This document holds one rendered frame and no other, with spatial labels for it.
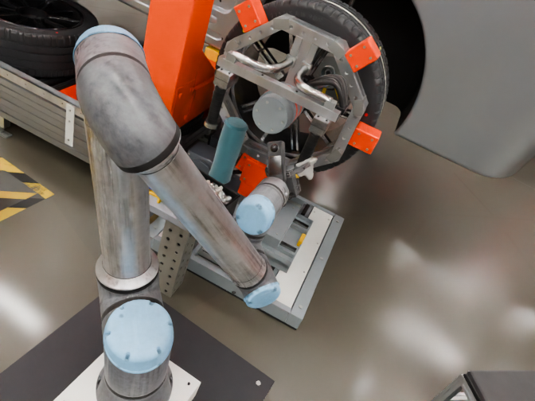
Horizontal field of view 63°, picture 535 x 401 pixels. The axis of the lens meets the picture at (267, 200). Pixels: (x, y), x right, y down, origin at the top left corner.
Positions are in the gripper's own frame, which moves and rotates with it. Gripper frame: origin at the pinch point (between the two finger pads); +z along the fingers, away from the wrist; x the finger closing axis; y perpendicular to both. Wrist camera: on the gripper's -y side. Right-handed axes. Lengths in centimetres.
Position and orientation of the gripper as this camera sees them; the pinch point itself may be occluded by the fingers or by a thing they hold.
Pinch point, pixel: (293, 159)
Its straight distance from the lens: 136.1
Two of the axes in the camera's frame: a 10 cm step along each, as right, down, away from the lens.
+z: 3.3, -4.2, 8.5
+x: 9.1, -0.8, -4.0
